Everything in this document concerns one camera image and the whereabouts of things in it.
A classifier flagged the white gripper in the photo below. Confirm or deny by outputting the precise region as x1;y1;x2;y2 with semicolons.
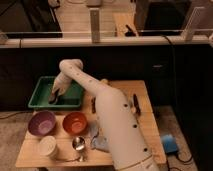
49;72;71;102

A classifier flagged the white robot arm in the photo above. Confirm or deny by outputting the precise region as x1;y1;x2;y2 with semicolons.
52;59;160;171

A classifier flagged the green plastic tray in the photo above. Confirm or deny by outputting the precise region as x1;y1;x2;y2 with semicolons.
28;76;84;110

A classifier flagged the purple bowl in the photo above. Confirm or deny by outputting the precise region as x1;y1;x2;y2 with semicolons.
28;110;56;136

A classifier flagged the orange bowl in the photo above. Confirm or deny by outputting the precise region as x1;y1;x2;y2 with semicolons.
62;112;88;136

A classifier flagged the dark grape bunch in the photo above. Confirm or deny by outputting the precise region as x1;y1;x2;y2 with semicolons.
91;98;96;113

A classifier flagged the white cup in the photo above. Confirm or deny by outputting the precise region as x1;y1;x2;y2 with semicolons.
38;136;58;158

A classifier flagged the grey blue cloth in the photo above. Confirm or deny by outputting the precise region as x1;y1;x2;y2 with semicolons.
89;121;109;153

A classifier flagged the metal spoon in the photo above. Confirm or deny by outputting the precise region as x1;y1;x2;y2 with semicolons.
55;155;84;162

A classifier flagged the blue device on floor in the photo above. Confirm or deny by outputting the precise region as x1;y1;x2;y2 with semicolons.
161;134;179;154

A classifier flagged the white divider rail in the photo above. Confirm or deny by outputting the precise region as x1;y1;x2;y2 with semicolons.
0;7;213;50

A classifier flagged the black brush with wooden handle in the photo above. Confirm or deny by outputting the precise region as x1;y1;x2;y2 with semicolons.
133;94;141;116

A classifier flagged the black cable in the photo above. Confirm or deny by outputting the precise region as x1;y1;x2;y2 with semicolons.
161;34;194;171

